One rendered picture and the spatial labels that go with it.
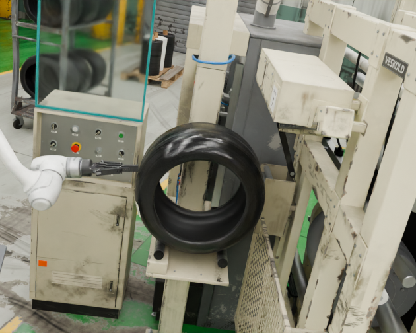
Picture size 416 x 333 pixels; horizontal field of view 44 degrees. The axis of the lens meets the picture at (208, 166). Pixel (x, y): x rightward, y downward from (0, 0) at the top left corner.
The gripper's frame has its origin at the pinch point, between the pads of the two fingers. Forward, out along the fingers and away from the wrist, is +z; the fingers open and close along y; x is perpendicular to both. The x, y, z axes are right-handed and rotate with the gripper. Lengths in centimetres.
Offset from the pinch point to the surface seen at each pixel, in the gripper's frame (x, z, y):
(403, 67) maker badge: -55, 89, -54
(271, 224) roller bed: 36, 65, 17
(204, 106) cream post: -20.6, 31.6, 23.6
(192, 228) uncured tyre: 36.1, 26.5, 11.4
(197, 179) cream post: 15.7, 28.8, 23.6
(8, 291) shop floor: 112, -89, 64
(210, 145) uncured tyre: -14.3, 33.9, -10.0
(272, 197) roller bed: 22, 64, 17
